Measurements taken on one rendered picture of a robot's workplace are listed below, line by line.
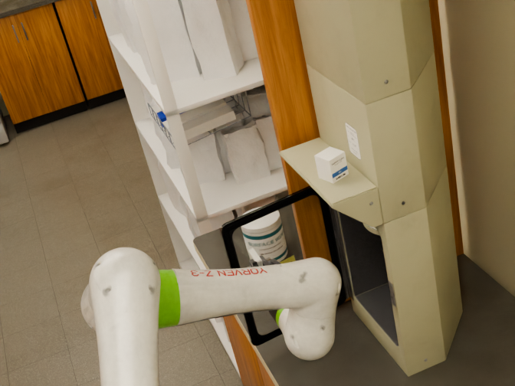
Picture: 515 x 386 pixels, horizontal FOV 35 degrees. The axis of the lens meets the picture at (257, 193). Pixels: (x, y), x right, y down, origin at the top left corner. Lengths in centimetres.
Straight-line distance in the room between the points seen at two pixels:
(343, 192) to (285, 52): 41
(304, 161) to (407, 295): 41
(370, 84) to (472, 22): 49
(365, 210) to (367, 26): 42
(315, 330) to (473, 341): 63
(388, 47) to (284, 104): 45
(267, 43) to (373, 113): 39
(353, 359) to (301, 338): 50
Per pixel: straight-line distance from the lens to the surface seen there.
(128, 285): 141
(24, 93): 680
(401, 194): 187
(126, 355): 139
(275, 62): 204
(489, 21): 208
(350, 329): 234
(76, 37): 673
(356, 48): 169
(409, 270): 199
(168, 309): 160
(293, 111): 210
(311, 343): 176
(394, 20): 171
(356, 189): 183
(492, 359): 221
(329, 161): 184
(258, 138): 313
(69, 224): 529
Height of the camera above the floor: 244
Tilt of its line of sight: 29 degrees down
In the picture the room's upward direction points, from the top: 14 degrees counter-clockwise
